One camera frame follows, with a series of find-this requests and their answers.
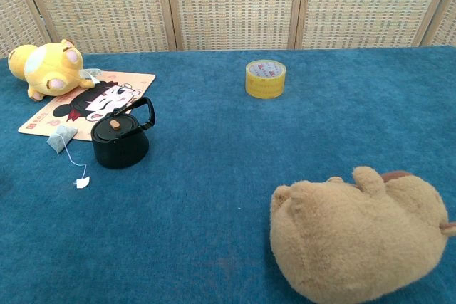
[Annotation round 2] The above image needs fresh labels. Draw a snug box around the small black teapot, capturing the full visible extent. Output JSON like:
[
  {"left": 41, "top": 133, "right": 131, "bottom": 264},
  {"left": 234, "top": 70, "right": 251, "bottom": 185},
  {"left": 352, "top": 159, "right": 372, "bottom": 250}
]
[{"left": 90, "top": 96, "right": 156, "bottom": 170}]

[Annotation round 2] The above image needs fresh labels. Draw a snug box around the cartoon print mouse pad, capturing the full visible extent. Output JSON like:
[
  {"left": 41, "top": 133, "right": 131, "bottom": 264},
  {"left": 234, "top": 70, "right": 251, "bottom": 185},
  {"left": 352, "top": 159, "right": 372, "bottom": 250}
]
[{"left": 17, "top": 70, "right": 157, "bottom": 142}]

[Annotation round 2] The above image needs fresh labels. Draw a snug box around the brown capybara plush toy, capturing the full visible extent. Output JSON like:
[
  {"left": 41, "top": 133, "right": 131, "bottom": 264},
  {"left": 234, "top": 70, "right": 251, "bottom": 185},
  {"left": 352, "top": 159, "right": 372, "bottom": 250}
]
[{"left": 269, "top": 166, "right": 456, "bottom": 304}]

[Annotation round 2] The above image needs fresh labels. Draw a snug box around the woven folding screen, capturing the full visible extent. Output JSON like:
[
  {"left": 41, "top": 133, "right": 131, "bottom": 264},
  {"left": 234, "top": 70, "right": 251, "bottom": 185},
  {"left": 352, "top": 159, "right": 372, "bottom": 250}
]
[{"left": 0, "top": 0, "right": 456, "bottom": 58}]

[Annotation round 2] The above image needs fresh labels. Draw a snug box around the blue carpet table cover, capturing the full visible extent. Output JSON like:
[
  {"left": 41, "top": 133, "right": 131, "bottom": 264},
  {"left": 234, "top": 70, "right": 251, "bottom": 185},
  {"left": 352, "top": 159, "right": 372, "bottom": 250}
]
[{"left": 0, "top": 46, "right": 456, "bottom": 304}]

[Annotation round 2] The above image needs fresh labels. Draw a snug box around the yellow packing tape roll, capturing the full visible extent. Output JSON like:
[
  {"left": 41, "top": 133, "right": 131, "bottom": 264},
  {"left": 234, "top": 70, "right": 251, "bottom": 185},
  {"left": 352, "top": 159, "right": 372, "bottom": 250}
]
[{"left": 244, "top": 60, "right": 287, "bottom": 100}]

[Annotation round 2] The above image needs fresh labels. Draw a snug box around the yellow plush toy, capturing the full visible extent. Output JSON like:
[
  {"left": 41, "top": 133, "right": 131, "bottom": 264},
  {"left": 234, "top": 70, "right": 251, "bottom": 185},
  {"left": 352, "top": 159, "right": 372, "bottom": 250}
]
[{"left": 7, "top": 38, "right": 103, "bottom": 102}]

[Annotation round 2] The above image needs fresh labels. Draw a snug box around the tea bag with string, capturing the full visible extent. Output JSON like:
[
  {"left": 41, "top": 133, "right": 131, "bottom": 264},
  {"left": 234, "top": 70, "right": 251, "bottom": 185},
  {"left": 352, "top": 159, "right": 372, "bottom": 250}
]
[{"left": 46, "top": 125, "right": 91, "bottom": 189}]

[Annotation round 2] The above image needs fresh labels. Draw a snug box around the black round lid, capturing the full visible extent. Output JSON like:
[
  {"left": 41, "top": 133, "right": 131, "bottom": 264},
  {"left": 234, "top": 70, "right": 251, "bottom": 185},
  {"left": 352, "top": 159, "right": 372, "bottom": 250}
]
[{"left": 91, "top": 115, "right": 144, "bottom": 143}]

